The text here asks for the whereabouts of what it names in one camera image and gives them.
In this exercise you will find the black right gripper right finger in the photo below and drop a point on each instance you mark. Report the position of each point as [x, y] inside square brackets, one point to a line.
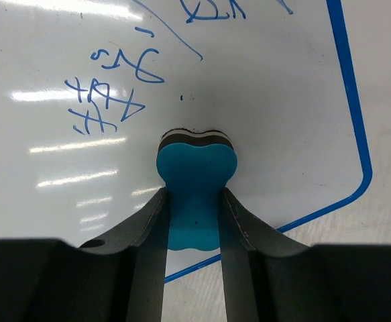
[268, 276]

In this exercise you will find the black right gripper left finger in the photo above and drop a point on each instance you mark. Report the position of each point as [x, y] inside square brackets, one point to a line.
[116, 276]

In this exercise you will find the blue bone-shaped eraser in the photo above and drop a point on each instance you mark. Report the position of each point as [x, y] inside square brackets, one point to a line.
[195, 168]

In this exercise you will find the blue-framed whiteboard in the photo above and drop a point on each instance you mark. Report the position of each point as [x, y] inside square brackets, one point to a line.
[88, 89]

